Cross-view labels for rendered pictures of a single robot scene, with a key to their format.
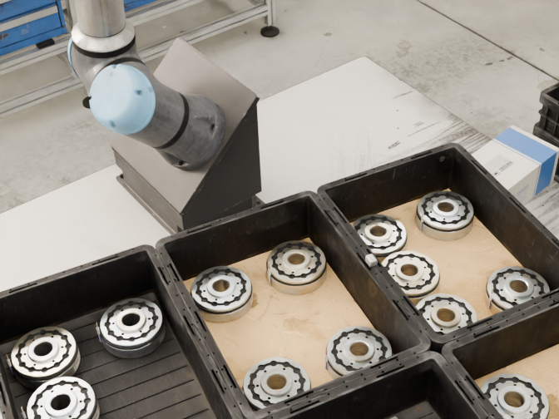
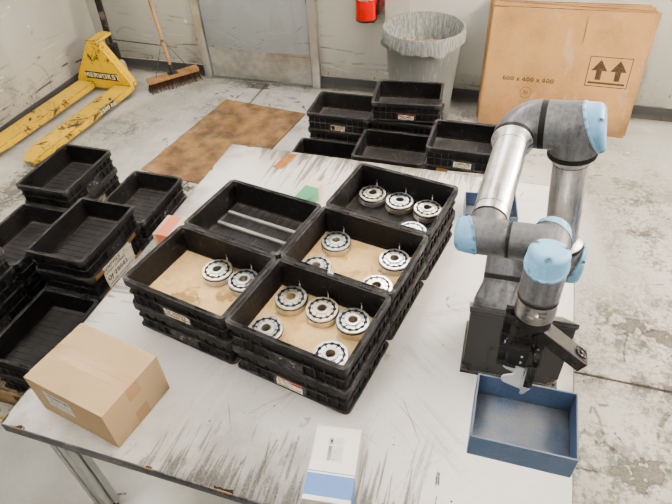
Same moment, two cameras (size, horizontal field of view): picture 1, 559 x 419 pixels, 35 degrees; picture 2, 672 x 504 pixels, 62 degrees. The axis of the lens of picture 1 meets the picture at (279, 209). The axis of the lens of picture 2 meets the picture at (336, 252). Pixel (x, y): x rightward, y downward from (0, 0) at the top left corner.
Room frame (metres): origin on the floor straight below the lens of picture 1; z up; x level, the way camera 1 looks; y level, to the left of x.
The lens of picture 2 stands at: (2.01, -0.85, 2.14)
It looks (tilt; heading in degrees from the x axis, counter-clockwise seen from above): 42 degrees down; 144
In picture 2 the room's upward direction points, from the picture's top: 4 degrees counter-clockwise
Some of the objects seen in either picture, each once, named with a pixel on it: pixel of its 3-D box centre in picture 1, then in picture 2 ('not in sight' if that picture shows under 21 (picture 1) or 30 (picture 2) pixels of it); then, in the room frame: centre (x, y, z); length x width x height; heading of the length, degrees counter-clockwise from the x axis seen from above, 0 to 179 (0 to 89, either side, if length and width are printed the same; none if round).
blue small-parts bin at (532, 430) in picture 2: not in sight; (522, 423); (1.73, -0.21, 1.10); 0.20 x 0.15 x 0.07; 35
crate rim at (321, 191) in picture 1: (447, 235); (308, 311); (1.06, -0.28, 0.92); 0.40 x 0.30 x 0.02; 24
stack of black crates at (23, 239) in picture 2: not in sight; (34, 258); (-0.59, -0.83, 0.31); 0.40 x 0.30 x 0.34; 124
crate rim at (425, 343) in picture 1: (284, 295); (355, 248); (0.94, 0.00, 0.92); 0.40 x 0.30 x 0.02; 24
